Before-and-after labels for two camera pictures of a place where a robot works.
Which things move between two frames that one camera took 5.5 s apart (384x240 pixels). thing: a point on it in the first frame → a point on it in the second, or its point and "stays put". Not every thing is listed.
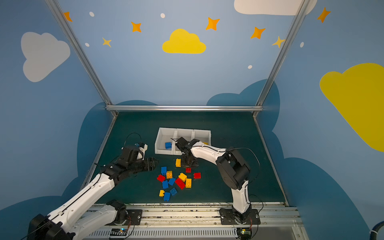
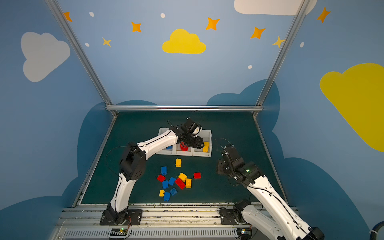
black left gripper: (147, 164) → (192, 141)
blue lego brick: (163, 170) stays put
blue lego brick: (171, 181) stays put
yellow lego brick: (178, 162) stays put
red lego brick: (180, 183) stays put
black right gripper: (188, 158) → (226, 168)
